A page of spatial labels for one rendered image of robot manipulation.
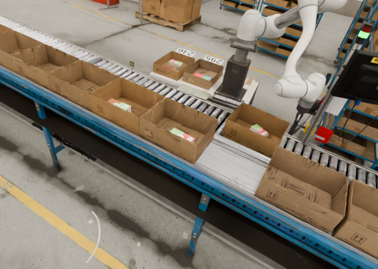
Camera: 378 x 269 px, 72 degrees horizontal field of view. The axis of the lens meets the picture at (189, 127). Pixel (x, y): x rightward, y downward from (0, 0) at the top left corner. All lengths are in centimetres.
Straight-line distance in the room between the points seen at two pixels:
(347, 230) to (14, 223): 226
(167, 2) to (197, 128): 467
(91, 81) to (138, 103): 47
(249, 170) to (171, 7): 494
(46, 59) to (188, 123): 137
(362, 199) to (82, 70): 206
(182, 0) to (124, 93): 420
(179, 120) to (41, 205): 140
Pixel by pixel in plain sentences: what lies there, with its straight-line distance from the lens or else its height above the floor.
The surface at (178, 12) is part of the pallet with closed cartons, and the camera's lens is 608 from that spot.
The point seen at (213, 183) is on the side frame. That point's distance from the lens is 145.
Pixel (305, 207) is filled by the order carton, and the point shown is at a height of 100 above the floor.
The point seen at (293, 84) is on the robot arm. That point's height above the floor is 137.
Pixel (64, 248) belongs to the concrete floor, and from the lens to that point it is 231.
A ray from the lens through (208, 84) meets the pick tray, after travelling 247.
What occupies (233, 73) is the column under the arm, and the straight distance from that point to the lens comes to 238.
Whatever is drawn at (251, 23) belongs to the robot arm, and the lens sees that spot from 225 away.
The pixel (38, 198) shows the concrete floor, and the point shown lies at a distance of 261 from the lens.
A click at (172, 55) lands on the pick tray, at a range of 295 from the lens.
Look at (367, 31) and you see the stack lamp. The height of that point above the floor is 163.
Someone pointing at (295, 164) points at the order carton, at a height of 98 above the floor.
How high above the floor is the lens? 202
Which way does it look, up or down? 39 degrees down
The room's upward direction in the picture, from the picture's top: 10 degrees clockwise
